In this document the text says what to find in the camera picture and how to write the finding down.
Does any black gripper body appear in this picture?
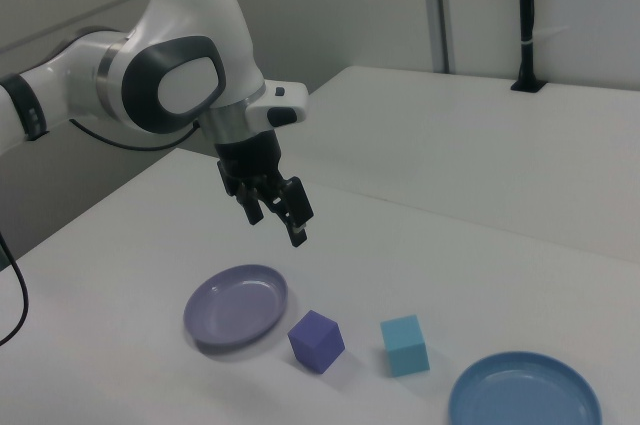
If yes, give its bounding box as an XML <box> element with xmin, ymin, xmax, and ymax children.
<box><xmin>213</xmin><ymin>132</ymin><xmax>284</xmax><ymax>195</ymax></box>

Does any purple cube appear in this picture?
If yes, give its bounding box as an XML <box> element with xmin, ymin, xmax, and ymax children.
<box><xmin>287</xmin><ymin>309</ymin><xmax>346</xmax><ymax>375</ymax></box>

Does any teal cube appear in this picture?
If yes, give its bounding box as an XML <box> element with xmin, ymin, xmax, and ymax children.
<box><xmin>379</xmin><ymin>314</ymin><xmax>431</xmax><ymax>379</ymax></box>

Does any purple plate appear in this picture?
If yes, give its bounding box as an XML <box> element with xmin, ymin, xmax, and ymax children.
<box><xmin>182</xmin><ymin>264</ymin><xmax>290</xmax><ymax>350</ymax></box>

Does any blue plate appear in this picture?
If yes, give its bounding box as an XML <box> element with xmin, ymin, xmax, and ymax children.
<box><xmin>448</xmin><ymin>351</ymin><xmax>603</xmax><ymax>425</ymax></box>

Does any black pole stand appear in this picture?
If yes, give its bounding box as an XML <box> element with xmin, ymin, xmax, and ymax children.
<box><xmin>509</xmin><ymin>0</ymin><xmax>547</xmax><ymax>94</ymax></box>

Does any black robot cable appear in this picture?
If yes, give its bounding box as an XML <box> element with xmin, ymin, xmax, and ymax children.
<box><xmin>0</xmin><ymin>117</ymin><xmax>201</xmax><ymax>347</ymax></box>

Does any grey metal partition post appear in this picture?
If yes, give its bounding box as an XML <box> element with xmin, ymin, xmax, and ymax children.
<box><xmin>419</xmin><ymin>0</ymin><xmax>457</xmax><ymax>74</ymax></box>

